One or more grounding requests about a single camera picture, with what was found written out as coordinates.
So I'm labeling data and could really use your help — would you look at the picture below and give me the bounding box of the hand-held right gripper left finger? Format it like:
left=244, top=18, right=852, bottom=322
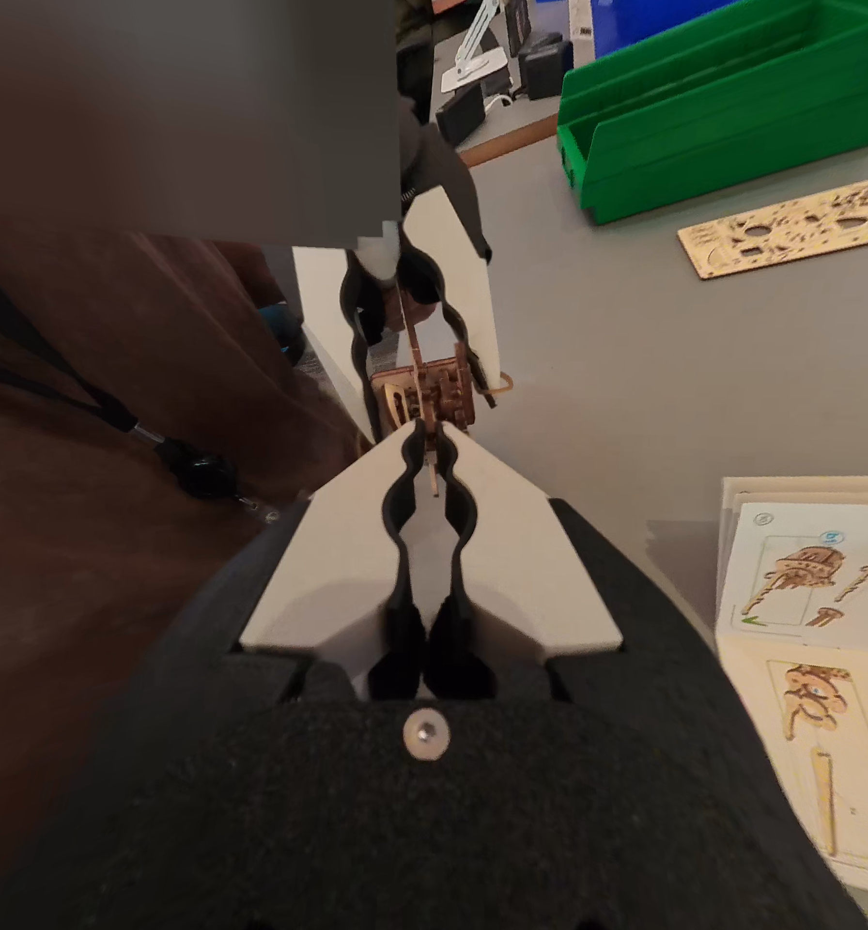
left=239, top=420, right=428, bottom=684

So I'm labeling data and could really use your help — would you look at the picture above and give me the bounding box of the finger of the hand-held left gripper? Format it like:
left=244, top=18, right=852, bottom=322
left=292, top=246, right=388, bottom=443
left=396, top=185, right=502, bottom=389

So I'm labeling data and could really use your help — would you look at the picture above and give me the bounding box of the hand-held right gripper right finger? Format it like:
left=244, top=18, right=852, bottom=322
left=428, top=420, right=624, bottom=684

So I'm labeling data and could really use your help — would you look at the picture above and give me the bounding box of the wooden model assembly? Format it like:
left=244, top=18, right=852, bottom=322
left=372, top=341, right=496, bottom=440

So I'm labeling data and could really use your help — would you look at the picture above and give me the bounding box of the laser-cut wooden parts sheet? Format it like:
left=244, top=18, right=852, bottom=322
left=677, top=176, right=868, bottom=280

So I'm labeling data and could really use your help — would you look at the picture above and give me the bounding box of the blue wristband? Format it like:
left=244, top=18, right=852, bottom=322
left=260, top=305, right=306, bottom=364

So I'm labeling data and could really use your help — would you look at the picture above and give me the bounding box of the black box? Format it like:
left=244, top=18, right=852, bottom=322
left=517, top=36, right=573, bottom=101
left=435, top=83, right=487, bottom=142

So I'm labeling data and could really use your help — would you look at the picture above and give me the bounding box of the illustrated instruction booklet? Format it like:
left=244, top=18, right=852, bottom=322
left=716, top=476, right=868, bottom=898

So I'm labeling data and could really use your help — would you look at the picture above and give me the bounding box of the large green plastic bin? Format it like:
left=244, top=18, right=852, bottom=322
left=556, top=0, right=868, bottom=226

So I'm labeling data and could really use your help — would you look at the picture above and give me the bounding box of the large blue plastic bin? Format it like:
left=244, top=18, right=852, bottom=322
left=594, top=0, right=762, bottom=59

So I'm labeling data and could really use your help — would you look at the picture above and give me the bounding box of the black lanyard with badge reel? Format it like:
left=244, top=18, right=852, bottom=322
left=0, top=258, right=282, bottom=520

